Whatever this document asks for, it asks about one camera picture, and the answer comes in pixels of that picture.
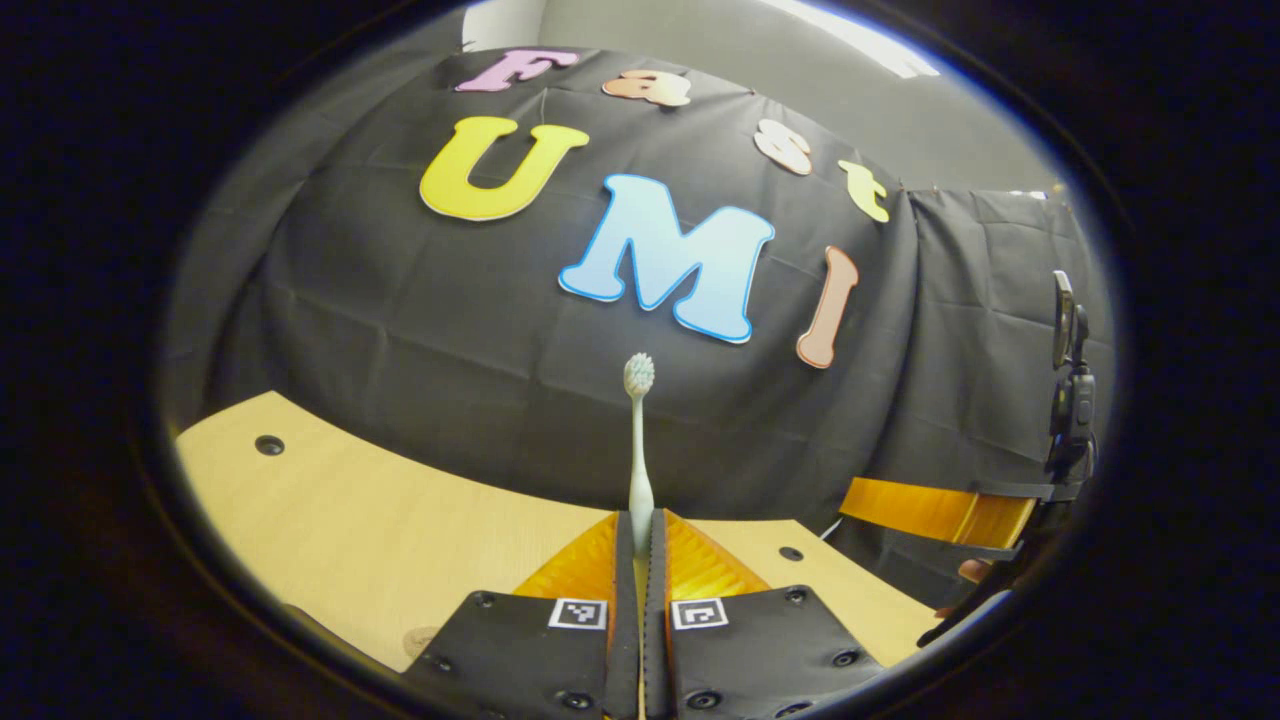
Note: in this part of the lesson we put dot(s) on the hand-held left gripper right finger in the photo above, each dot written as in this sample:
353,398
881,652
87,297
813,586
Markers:
657,620

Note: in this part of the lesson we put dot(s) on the round brown cork coaster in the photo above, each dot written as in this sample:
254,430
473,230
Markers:
422,642

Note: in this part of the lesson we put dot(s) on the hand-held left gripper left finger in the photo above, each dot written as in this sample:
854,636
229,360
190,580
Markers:
625,620

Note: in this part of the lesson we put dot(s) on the black backdrop cloth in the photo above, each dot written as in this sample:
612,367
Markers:
400,330

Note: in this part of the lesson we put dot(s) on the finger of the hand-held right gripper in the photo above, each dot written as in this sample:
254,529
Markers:
930,510

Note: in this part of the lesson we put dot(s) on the pale green toothbrush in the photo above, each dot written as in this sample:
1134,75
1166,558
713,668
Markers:
638,470

